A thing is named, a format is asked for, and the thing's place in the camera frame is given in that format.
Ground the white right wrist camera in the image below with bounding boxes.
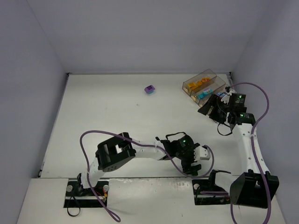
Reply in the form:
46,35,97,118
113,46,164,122
221,86,236,104

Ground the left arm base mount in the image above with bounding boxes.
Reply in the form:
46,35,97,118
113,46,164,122
64,179,109,208

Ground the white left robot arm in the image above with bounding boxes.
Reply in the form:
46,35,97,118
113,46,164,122
78,131,209,189

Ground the teal frog flower lego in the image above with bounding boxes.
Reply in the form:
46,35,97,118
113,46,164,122
203,88,213,95

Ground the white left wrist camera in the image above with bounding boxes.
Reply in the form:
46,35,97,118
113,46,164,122
194,146,211,161

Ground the yellow curved lego brick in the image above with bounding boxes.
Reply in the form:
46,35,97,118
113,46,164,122
188,83,195,88

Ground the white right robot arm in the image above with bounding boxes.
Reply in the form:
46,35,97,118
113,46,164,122
198,93,279,209

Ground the purple hollow lego brick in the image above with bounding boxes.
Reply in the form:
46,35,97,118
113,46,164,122
144,85,155,94

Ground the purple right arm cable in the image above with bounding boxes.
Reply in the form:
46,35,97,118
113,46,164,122
200,82,273,224

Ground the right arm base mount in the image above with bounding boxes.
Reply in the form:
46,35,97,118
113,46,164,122
192,170,231,205

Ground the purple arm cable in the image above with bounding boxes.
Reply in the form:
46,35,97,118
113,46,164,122
200,82,273,224
79,130,215,222

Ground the black loop cable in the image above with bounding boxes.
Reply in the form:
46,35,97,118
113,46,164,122
67,205,82,217

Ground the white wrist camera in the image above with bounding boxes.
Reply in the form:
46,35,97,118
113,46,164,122
221,86,236,104
194,146,211,161

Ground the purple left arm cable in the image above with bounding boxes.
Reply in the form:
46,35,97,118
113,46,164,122
79,130,215,222

